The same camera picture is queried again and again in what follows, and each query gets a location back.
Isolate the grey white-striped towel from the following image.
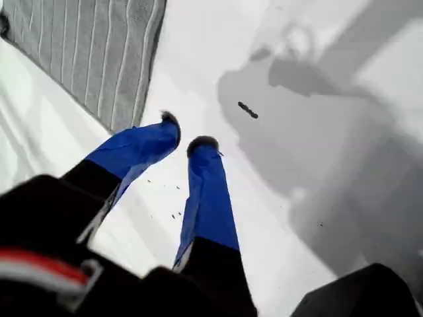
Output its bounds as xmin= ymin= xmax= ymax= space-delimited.
xmin=0 ymin=0 xmax=168 ymax=133

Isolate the small dark debris strip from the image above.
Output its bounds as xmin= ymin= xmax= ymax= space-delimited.
xmin=237 ymin=101 xmax=260 ymax=120

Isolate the arm wrist servo wire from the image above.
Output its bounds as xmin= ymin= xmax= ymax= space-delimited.
xmin=0 ymin=246 xmax=102 ymax=308

